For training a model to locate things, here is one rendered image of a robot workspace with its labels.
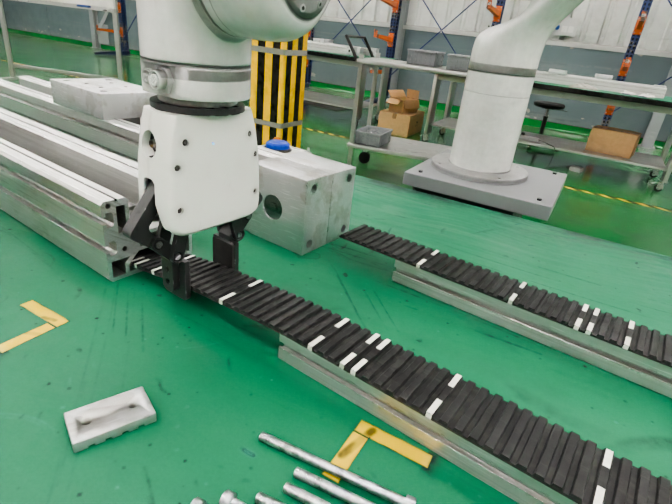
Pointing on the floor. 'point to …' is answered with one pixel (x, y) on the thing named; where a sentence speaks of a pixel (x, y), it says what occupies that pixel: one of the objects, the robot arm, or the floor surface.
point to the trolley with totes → (430, 62)
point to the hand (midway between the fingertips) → (202, 266)
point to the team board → (72, 7)
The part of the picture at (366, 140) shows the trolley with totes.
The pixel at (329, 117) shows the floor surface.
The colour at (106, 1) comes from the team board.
